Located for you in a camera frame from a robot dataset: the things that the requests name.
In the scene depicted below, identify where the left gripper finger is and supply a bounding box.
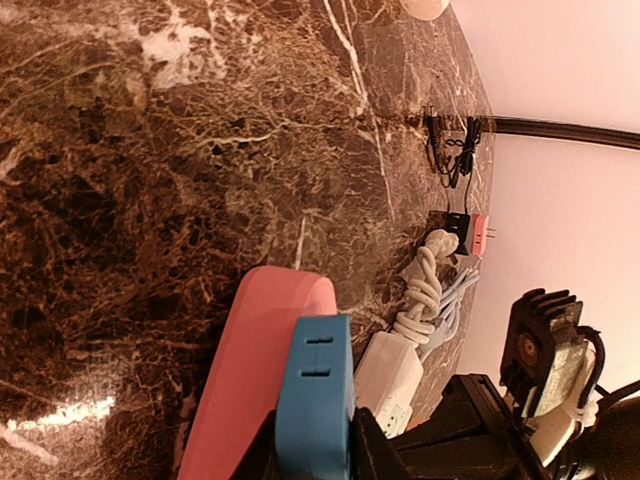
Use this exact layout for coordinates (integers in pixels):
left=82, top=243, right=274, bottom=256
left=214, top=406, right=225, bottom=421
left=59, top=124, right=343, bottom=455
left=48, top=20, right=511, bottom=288
left=352, top=408, right=410, bottom=480

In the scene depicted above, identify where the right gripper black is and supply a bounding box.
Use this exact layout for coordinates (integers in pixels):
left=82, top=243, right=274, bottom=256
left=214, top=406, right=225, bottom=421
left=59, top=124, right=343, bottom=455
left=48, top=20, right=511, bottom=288
left=391, top=374, right=551, bottom=479

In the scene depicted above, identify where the blue plug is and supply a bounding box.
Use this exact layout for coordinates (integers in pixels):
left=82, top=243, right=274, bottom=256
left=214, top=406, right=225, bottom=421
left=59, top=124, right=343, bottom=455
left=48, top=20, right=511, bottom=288
left=275, top=315, right=355, bottom=479

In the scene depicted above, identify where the white multicolour power strip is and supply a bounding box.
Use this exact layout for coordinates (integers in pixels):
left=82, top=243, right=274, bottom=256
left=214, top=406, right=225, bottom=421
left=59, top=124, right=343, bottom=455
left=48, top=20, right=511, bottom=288
left=354, top=332, right=424, bottom=439

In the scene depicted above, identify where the pink triangular power hub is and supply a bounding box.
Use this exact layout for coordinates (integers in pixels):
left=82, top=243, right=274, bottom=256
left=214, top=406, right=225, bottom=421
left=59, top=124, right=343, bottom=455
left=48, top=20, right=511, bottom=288
left=178, top=266, right=337, bottom=479

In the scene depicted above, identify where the black plug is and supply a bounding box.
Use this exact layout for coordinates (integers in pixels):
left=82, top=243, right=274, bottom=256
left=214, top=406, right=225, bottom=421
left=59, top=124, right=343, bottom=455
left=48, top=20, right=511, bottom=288
left=445, top=212, right=473, bottom=256

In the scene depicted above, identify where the pink plug adapter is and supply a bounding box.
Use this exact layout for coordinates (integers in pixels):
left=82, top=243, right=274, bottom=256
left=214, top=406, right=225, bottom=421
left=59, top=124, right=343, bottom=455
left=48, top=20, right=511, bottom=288
left=471, top=214, right=495, bottom=258

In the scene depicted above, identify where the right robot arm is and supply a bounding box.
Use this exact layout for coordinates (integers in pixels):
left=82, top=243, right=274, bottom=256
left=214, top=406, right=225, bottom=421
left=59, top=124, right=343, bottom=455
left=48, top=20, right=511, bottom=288
left=391, top=374, right=639, bottom=479

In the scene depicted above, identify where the blue strip power cord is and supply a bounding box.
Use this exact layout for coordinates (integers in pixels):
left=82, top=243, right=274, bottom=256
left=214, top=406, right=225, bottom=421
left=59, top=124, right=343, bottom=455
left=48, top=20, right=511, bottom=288
left=417, top=264, right=482, bottom=361

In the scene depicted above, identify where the white strip power cord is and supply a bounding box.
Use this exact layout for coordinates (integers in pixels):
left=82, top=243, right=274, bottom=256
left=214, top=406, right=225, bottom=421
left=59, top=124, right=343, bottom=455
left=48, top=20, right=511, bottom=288
left=390, top=228, right=461, bottom=346

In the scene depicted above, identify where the thin black adapter cable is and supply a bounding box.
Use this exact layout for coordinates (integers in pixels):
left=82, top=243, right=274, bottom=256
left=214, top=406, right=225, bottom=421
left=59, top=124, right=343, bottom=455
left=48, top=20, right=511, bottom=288
left=424, top=104, right=483, bottom=216

